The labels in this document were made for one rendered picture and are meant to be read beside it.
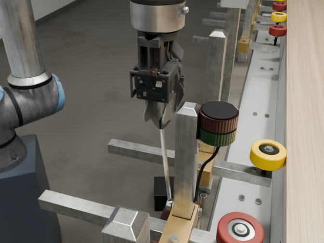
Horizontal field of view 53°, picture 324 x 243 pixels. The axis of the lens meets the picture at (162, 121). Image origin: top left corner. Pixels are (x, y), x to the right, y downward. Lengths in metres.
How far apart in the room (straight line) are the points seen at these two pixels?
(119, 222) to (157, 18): 0.32
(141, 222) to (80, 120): 2.31
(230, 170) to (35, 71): 0.73
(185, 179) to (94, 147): 1.74
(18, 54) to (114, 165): 1.15
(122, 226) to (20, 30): 0.91
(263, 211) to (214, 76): 0.48
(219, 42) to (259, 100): 0.92
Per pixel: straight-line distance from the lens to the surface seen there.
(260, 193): 1.09
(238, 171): 0.83
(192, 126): 0.51
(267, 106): 1.56
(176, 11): 0.53
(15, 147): 1.28
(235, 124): 0.50
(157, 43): 0.52
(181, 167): 0.57
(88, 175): 2.08
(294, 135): 0.87
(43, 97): 1.22
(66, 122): 2.61
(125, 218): 0.31
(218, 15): 2.22
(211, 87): 0.75
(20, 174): 1.25
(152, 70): 0.54
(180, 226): 0.64
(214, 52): 0.72
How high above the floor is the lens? 1.37
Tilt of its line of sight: 33 degrees down
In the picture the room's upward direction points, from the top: straight up
